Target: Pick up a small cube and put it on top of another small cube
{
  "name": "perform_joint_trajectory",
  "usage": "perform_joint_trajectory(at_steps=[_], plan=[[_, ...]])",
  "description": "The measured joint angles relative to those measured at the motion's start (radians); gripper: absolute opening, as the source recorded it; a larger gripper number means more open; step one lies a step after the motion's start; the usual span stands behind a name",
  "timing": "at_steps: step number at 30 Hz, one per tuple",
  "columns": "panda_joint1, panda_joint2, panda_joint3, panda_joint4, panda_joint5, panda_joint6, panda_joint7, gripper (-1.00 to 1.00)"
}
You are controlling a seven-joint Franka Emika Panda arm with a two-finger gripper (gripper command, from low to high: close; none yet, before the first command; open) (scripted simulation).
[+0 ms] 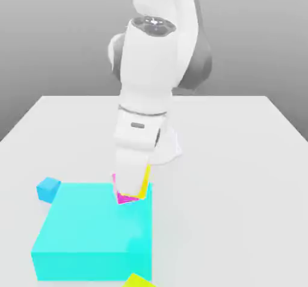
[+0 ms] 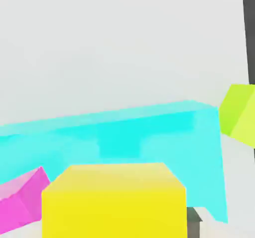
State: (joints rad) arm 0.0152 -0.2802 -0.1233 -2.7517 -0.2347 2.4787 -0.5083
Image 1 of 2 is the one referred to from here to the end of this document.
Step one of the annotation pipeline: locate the small blue cube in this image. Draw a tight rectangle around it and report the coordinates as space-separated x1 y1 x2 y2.
35 176 62 204

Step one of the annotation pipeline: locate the small magenta cube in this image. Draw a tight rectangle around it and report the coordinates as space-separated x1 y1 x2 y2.
112 173 141 205

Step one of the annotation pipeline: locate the small yellow-green cube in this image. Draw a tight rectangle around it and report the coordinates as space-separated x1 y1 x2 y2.
121 273 157 287

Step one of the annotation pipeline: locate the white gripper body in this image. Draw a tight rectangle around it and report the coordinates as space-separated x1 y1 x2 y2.
114 147 150 196

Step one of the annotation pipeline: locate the large cyan box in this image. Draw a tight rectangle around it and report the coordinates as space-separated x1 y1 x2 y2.
31 182 153 282

